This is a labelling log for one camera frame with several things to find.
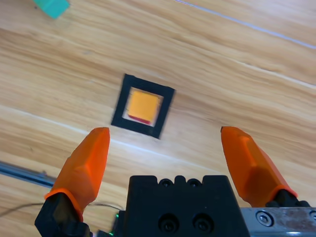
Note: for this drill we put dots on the grey metal bar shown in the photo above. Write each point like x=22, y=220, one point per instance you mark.
x=24, y=174

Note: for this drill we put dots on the green cube block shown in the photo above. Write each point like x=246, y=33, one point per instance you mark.
x=53, y=8

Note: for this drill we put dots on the yellow cube block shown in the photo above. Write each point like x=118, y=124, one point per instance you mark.
x=143, y=106

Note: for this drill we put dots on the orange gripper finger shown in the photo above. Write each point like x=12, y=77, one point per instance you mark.
x=254, y=170
x=84, y=170

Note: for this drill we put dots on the black tape square outline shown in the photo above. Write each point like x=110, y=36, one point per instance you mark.
x=122, y=103

